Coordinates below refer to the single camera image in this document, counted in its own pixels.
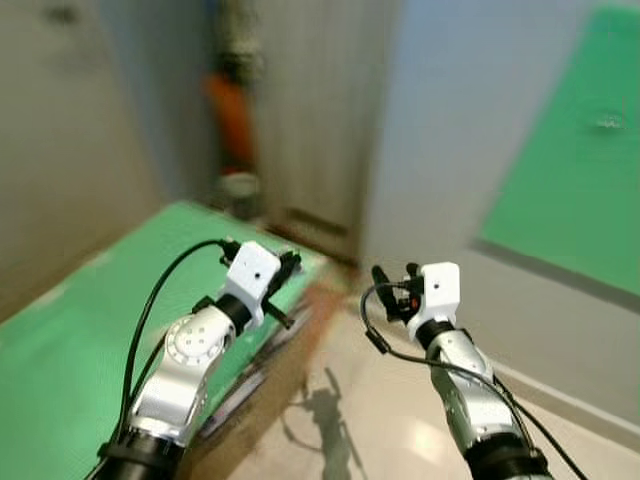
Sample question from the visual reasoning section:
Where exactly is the small white round pot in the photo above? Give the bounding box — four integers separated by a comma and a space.
219, 172, 264, 218

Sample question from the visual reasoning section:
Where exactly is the beige hanging cloth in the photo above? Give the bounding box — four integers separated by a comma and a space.
214, 0, 263, 79

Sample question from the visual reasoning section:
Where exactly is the silver metal rail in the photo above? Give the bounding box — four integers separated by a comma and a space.
200, 298, 317, 443

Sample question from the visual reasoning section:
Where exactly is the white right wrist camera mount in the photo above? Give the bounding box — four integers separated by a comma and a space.
413, 262, 462, 324

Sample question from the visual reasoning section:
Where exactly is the orange plastic container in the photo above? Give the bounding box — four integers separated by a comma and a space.
204, 70, 257, 177

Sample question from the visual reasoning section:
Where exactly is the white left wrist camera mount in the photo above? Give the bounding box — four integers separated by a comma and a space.
217, 240, 284, 330

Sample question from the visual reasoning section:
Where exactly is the plain green flat board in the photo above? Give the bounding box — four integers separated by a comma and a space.
0, 200, 328, 480

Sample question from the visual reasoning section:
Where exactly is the small clear hook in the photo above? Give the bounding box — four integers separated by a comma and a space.
592, 111, 627, 136

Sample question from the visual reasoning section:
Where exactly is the green board with hooks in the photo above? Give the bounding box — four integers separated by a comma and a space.
477, 4, 640, 297

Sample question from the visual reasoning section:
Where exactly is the grey wooden cabinet door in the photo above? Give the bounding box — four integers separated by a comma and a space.
250, 0, 403, 267

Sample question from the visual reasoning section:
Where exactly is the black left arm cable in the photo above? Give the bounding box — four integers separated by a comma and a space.
118, 237, 243, 446

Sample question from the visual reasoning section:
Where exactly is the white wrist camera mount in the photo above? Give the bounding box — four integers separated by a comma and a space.
217, 240, 284, 330
413, 262, 462, 324

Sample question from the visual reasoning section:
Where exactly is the brown cardboard box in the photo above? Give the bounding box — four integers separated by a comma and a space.
178, 280, 348, 480

